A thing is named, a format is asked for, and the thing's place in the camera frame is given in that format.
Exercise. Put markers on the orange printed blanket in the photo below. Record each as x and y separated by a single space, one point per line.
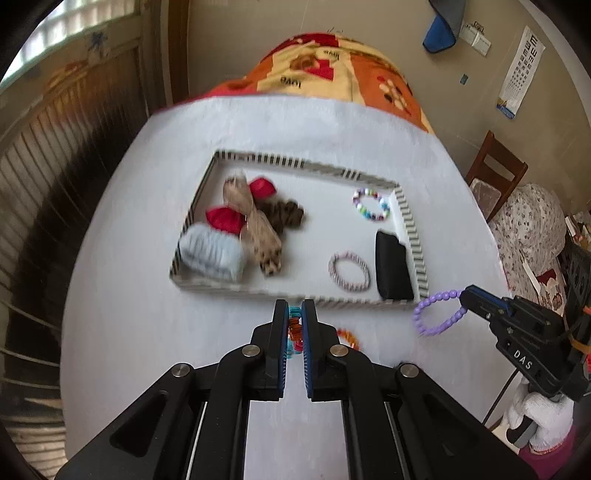
323 64

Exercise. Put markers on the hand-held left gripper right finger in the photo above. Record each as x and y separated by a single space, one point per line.
307 355

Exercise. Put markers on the floral fabric bundle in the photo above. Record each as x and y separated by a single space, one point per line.
531 221

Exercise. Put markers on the person's right hand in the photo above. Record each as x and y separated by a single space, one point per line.
549 415

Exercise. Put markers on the red bow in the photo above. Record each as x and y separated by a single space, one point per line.
224 219

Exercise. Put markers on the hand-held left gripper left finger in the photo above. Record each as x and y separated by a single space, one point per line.
282 350

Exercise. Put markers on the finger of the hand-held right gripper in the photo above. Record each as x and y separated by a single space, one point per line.
482 302

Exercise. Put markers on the white wall switch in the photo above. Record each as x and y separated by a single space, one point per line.
478 39

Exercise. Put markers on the eye chart wall poster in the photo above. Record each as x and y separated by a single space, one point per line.
521 69

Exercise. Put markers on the slatted wooden panel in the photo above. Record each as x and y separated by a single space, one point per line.
55 184

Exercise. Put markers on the white table cover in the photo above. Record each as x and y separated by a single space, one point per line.
138 323

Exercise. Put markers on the black case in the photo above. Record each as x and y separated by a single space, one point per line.
392 267

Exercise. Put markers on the striped shallow cardboard box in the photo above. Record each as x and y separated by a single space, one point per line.
314 221

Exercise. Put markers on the blue cloth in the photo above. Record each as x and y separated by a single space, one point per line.
438 37

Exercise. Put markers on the wooden chair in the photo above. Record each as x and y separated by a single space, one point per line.
496 157

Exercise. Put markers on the window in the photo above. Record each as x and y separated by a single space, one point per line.
60 32

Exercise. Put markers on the black plastic crate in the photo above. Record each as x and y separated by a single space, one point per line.
577 267

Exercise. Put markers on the white fluffy hair clip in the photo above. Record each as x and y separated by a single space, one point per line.
210 251

